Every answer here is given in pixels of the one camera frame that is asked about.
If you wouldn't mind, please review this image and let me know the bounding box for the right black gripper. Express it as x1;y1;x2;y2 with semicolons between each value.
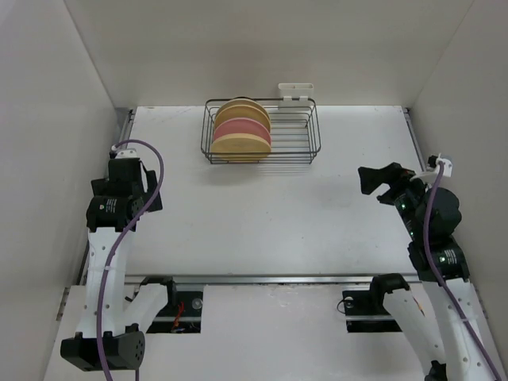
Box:
357;161;435;239

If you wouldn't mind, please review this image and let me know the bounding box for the black wire dish rack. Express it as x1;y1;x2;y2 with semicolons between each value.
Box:
201;97;321;164

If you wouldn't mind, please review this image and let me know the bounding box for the yellow plastic plate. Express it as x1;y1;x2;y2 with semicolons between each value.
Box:
210;133;271;162
214;105;271;131

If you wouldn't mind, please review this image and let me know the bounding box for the pink plastic plate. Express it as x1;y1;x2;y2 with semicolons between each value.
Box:
213;117;271;144

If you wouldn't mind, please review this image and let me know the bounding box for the cream white plastic plate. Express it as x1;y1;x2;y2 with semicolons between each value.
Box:
217;98;268;116

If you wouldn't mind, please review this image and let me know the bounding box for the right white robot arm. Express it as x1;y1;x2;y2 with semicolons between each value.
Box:
358;156;505;380

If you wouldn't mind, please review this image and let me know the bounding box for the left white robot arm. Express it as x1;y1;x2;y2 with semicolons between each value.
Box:
60;156;178;371

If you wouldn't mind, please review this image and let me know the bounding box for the white plastic cutlery holder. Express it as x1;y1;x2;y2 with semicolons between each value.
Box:
278;83;314;108

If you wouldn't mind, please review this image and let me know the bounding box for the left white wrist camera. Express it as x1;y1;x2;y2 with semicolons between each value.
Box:
109;145;139;160

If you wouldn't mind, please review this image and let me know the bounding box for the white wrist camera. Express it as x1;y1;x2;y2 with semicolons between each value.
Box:
109;145;139;160
426;153;453;178

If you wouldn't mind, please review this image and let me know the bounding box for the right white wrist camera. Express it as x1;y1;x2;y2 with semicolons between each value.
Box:
426;153;453;178

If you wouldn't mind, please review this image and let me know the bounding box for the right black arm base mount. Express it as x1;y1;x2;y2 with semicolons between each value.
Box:
342;290;402;333

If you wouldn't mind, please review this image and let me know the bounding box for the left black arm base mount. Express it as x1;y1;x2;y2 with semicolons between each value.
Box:
147;289;203;334

